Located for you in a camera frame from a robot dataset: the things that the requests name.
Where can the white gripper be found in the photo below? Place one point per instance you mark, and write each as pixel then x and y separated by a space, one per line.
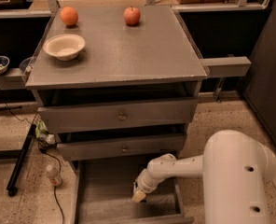
pixel 143 184

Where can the middle grey drawer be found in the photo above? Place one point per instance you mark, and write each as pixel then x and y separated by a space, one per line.
pixel 119 147

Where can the white paper bowl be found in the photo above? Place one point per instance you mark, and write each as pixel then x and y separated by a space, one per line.
pixel 64 47

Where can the black stand leg with wheel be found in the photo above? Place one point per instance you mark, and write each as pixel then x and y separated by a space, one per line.
pixel 12 190

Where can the clear plastic container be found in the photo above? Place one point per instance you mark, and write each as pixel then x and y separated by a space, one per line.
pixel 26 67

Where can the green chip bag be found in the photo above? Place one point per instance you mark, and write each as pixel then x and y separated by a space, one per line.
pixel 42 134

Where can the grey side shelf beam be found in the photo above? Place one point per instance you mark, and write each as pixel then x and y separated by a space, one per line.
pixel 226 66

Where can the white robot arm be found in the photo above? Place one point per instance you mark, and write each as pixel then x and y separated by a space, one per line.
pixel 234 169

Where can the top grey drawer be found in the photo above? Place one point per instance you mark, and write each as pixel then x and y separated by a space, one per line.
pixel 105 116

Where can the clear plastic bottle on floor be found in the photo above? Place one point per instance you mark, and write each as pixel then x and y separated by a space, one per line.
pixel 53 175

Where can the grey drawer cabinet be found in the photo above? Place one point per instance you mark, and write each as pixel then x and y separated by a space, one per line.
pixel 153 60

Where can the bottom grey open drawer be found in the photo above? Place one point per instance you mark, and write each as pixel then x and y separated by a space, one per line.
pixel 104 191

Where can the red apple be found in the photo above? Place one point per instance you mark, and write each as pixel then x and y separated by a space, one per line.
pixel 131 15

